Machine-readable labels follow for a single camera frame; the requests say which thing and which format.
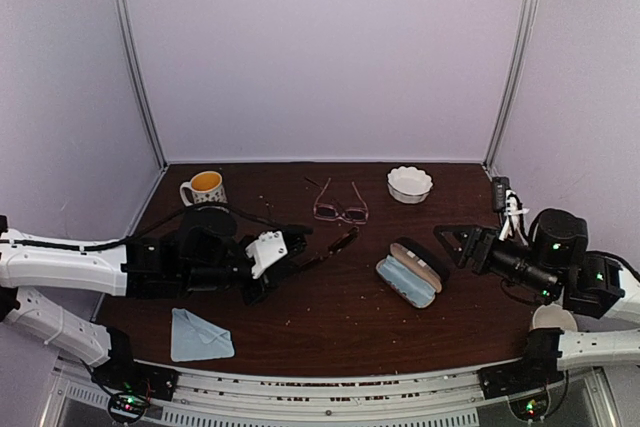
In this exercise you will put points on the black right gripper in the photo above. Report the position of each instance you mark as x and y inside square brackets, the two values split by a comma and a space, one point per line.
[479, 235]

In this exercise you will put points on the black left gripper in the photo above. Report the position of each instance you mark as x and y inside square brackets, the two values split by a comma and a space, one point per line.
[269, 281]

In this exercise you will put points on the dark tortoiseshell sunglasses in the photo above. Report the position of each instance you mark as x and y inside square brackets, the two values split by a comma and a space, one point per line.
[332, 249]

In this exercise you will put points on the brown plaid glasses case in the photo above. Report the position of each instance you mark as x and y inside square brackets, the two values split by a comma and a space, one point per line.
[420, 261]

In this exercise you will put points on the light blue cloth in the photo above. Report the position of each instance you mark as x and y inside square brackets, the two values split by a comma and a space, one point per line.
[195, 339]
[416, 291]

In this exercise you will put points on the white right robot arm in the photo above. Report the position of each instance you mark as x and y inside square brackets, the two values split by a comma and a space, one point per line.
[555, 264]

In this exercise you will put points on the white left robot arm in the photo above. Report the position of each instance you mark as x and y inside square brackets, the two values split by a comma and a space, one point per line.
[214, 248]

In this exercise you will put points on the white fluted ceramic bowl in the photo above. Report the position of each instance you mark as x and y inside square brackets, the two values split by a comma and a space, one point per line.
[409, 184]

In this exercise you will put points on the white floral mug yellow inside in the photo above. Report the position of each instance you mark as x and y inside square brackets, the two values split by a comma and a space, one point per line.
[206, 186]

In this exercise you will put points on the white paper cup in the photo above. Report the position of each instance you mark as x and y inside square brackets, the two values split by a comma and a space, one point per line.
[553, 316]

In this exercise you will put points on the folded light blue cloth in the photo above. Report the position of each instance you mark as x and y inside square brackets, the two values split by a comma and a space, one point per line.
[195, 339]

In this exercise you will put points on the pink frame sunglasses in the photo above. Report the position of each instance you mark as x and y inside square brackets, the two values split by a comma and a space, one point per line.
[334, 210]

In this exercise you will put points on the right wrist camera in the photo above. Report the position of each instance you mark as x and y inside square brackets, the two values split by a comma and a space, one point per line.
[510, 210]

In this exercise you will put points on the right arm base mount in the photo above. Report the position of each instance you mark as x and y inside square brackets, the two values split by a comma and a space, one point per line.
[520, 387]

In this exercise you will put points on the front aluminium rail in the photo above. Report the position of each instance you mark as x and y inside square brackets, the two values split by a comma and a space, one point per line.
[446, 398]

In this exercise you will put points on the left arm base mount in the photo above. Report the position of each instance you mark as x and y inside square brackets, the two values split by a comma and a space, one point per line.
[130, 393]

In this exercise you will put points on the right aluminium frame post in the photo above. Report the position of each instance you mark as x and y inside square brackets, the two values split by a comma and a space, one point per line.
[527, 15]

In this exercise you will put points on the aluminium frame post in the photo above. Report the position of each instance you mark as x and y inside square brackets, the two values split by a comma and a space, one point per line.
[137, 82]
[527, 15]

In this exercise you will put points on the left aluminium frame post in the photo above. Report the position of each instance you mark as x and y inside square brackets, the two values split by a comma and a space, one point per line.
[137, 82]

